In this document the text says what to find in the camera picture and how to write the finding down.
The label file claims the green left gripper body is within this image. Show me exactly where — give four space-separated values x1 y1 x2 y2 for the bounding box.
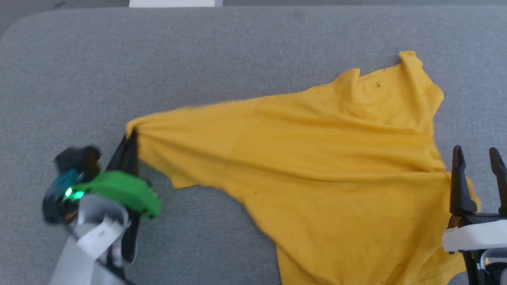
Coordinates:
73 170 162 219

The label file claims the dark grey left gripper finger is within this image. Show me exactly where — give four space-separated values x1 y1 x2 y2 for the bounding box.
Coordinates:
129 129 139 177
105 134 132 175

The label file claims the grey fabric sofa surface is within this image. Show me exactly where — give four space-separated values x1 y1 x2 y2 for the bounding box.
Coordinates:
0 6 507 285

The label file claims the yellow t-shirt garment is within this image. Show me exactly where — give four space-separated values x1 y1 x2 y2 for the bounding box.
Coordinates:
126 51 482 285

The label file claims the small white box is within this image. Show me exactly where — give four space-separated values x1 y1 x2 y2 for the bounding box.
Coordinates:
129 0 223 8

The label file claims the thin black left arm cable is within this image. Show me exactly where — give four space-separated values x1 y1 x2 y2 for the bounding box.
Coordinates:
121 212 141 264

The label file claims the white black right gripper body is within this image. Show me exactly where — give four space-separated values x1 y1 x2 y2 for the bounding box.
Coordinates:
442 212 507 254

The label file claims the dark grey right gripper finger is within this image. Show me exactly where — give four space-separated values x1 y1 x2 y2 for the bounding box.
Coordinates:
489 147 507 216
450 145 478 216

